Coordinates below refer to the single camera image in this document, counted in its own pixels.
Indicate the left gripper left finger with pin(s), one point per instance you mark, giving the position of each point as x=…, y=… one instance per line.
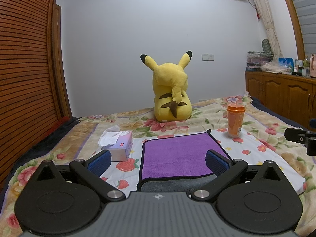
x=88, y=173

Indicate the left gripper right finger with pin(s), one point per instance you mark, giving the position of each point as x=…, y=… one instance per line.
x=228, y=172

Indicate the purple grey microfiber towel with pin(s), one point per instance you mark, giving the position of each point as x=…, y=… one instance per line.
x=177, y=164

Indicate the floral bed sheet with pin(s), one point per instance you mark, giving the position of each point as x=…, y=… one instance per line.
x=78, y=138

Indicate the white strawberry print cloth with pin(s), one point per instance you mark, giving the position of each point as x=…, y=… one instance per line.
x=125, y=175

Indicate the tissue box with tissues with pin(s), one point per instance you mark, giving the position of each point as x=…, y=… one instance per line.
x=117, y=142

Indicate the wooden sideboard cabinet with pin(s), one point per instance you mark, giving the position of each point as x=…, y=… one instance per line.
x=290, y=96

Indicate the orange lidded plastic cup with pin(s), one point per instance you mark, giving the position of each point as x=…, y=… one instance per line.
x=235, y=115

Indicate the green bottle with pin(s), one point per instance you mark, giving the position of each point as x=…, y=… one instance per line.
x=306, y=62

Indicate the blue white package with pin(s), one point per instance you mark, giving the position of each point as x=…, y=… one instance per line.
x=286, y=63

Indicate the pink kettle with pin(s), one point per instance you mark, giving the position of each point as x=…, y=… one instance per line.
x=312, y=66

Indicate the plastic bag of items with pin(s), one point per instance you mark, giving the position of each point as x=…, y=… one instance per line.
x=274, y=67

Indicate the yellow Pikachu plush toy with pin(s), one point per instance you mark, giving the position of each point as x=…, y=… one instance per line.
x=170, y=83

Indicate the wooden slatted headboard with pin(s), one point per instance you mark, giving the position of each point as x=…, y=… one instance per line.
x=32, y=102

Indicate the folded clothes stack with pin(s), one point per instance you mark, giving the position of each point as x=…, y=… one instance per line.
x=258, y=59

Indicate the beige patterned curtain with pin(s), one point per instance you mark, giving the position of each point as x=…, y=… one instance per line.
x=266, y=16

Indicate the white wall switch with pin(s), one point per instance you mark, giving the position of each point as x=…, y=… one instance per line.
x=207, y=57

